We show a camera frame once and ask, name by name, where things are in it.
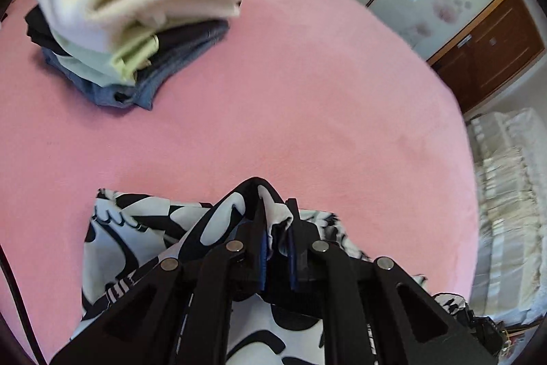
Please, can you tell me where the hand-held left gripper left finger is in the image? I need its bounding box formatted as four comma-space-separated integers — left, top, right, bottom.
49, 198, 270, 365

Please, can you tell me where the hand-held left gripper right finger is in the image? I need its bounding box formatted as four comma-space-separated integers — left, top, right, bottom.
286, 198, 496, 365

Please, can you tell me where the black white printed garment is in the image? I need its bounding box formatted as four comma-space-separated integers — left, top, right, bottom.
68, 176, 471, 365

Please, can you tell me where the pink fleece blanket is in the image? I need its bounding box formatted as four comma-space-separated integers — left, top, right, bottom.
0, 0, 481, 365

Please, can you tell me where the dark grey folded garment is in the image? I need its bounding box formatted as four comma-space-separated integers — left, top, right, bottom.
137, 18, 231, 81

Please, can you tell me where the light green folded garment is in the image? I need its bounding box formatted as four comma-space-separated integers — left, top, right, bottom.
53, 29, 161, 88

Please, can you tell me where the brown wooden cabinet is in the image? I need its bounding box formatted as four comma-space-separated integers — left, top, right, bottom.
427, 0, 547, 113

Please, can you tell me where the black folded garment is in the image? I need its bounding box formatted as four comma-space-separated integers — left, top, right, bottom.
23, 3, 58, 49

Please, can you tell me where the black cable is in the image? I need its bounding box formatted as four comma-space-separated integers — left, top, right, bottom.
0, 245, 48, 365

